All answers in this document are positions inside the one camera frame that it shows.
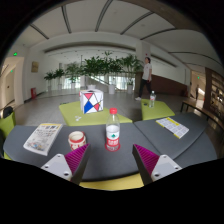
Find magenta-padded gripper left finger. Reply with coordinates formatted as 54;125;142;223
40;143;92;186

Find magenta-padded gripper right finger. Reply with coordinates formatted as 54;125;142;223
131;143;183;186

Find clear red-capped water bottle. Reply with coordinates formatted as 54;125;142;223
105;107;121;151

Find small clear water bottle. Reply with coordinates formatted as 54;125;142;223
148;90;157;109

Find red and white patterned cup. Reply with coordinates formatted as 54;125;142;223
67;130;87;152

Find printed magazine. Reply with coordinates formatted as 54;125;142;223
22;122;64;157

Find yellow and white brochure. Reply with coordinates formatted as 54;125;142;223
155;116;190;140

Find large lime green table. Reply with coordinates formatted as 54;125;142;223
58;100;134;127

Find small lime green table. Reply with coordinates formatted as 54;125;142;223
140;98;176;121

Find lime green seat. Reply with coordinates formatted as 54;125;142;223
0;111;17;139

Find white box with coloured triangles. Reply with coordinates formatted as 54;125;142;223
79;88;105;115

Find black bag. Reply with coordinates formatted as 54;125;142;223
2;105;14;119

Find person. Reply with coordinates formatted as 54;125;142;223
134;56;153;102

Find potted green plants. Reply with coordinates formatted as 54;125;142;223
43;50;144;93

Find framed wall picture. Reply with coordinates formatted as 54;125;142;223
31;61;40;74

